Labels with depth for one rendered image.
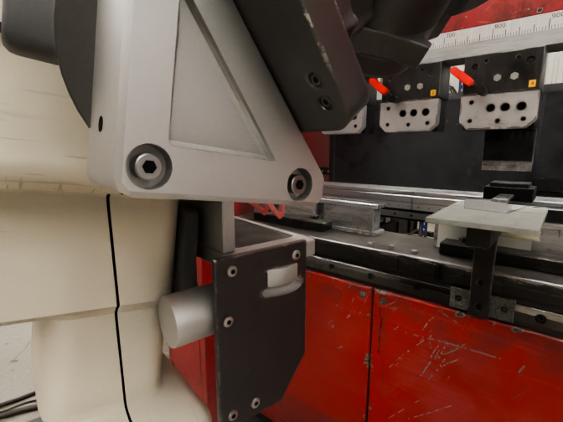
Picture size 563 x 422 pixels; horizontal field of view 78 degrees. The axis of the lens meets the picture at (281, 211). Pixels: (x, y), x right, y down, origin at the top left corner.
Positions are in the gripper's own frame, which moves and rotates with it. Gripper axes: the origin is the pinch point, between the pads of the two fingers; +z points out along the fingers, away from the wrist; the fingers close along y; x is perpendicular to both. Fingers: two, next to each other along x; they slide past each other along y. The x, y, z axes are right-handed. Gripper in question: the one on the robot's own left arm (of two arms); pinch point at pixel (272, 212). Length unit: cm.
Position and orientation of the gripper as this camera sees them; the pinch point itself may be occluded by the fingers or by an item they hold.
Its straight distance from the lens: 74.4
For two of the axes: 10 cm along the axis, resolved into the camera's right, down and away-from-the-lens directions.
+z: 3.5, 8.3, 4.4
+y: -6.3, -1.4, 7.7
